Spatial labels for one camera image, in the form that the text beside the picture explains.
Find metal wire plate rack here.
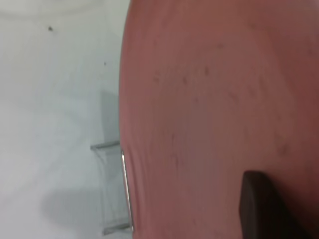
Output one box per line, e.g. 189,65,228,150
90,140,135,236

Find pink round plate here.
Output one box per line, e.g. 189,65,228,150
119,0,319,239

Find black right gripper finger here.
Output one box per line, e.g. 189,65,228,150
238,170,312,239

